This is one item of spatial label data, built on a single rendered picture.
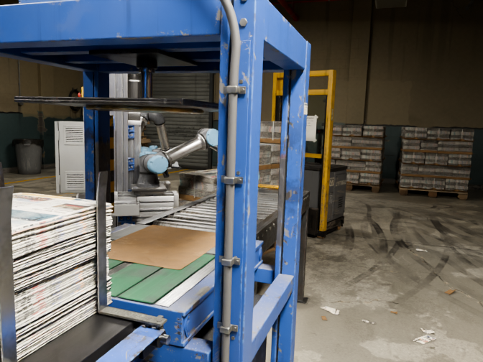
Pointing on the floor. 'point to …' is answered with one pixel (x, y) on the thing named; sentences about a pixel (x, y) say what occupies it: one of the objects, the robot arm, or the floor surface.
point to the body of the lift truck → (337, 204)
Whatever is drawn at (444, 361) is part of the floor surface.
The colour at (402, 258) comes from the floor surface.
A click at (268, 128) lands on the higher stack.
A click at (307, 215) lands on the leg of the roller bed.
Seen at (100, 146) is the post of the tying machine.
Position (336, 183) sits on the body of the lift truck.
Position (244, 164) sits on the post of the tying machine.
